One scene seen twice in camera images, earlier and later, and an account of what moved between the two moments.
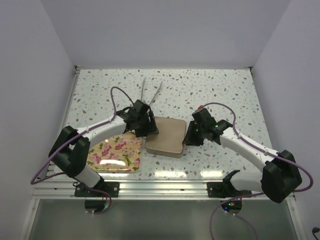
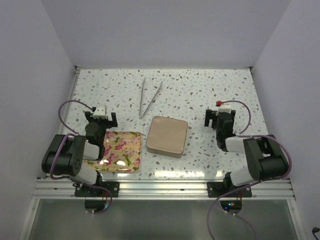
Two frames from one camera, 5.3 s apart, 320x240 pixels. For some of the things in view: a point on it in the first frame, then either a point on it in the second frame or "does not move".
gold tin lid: x=168 y=142 does not move
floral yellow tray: x=122 y=153 does not move
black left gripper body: x=140 y=129 -> x=105 y=122
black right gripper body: x=201 y=135 -> x=211 y=115
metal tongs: x=155 y=94 does not move
